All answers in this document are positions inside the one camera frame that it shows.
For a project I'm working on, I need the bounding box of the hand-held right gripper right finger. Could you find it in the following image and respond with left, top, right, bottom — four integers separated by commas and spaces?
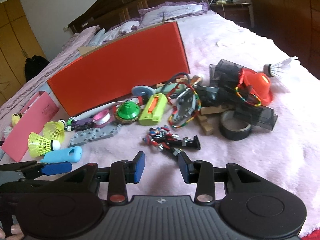
177, 151, 272, 203

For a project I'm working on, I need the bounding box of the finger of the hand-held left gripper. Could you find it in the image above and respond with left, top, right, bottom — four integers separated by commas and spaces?
0, 160, 38, 173
19, 161, 73, 181

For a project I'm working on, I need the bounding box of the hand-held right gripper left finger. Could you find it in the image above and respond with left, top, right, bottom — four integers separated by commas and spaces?
57, 151, 146, 203

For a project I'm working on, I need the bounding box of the blue rubber handle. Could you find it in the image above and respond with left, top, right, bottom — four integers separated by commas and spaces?
40, 146, 83, 164

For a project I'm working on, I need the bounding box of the robot action figure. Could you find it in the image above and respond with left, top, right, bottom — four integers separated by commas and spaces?
144, 126, 202, 155

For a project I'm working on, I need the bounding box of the yellow shuttlecock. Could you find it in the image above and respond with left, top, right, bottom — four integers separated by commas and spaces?
43, 120, 67, 142
27, 132, 61, 158

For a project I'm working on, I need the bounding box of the pink box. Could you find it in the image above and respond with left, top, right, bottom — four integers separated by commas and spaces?
1, 91, 60, 162

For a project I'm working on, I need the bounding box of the pink white tape roll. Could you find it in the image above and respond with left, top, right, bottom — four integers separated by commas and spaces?
92, 110, 112, 126

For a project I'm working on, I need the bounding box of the orange cardboard box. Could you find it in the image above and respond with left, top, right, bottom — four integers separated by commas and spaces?
47, 14, 190, 117

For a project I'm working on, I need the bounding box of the person's left hand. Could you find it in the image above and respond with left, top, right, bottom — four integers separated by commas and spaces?
11, 224, 23, 238

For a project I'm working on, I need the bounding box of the grey plastic plate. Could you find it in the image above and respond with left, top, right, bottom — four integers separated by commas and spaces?
89, 124, 123, 140
67, 132, 94, 147

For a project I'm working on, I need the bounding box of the wooden block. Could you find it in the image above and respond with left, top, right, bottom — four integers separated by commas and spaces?
196, 105, 234, 135

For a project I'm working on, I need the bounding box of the purple toy car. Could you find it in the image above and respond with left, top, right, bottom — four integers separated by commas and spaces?
72, 120, 94, 130

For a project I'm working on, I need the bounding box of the green case orange slider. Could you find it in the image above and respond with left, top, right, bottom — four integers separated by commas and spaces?
139, 93, 168, 126

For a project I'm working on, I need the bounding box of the green spinning top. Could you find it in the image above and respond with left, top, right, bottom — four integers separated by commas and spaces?
114, 100, 141, 124

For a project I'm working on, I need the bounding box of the black tape roll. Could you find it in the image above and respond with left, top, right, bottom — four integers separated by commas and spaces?
219, 110, 252, 141

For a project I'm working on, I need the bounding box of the white pen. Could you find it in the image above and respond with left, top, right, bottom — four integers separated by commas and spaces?
70, 102, 118, 122

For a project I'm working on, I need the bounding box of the blue grey disc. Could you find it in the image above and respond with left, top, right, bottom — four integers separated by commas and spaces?
132, 85, 155, 98

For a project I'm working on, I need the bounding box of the dark transparent plastic box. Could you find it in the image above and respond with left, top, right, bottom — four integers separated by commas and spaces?
209, 59, 244, 90
194, 85, 238, 110
232, 100, 279, 132

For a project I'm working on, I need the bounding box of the light green band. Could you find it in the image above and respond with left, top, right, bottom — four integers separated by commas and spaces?
156, 82, 187, 94

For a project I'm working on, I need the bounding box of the pink striped quilt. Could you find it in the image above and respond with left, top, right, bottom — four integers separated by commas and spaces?
0, 25, 100, 110

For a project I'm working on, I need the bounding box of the black bag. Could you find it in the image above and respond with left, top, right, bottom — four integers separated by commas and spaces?
24, 54, 50, 82

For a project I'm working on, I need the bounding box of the red toy hat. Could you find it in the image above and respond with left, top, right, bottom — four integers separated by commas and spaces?
237, 67, 273, 106

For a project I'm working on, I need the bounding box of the yellow wardrobe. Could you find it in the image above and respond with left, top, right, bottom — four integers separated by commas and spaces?
0, 0, 47, 105

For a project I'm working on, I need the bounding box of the light blue floral blanket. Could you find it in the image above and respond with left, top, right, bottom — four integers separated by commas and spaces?
87, 27, 108, 47

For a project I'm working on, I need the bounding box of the purple frilled pillow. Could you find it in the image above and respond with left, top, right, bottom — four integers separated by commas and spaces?
138, 2, 209, 28
105, 20, 140, 40

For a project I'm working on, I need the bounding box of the dark wooden headboard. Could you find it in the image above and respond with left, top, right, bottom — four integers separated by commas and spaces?
68, 0, 217, 34

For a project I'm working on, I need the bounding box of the wooden nightstand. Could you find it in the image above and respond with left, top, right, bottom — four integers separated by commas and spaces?
210, 1, 252, 28

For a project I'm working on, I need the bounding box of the long wooden cabinet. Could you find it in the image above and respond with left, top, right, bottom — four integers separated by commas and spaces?
246, 0, 320, 78

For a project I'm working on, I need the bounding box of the grey metal bracket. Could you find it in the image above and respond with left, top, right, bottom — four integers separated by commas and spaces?
175, 90, 198, 120

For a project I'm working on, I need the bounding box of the dark blue hair tie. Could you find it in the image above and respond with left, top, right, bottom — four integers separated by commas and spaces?
164, 73, 189, 88

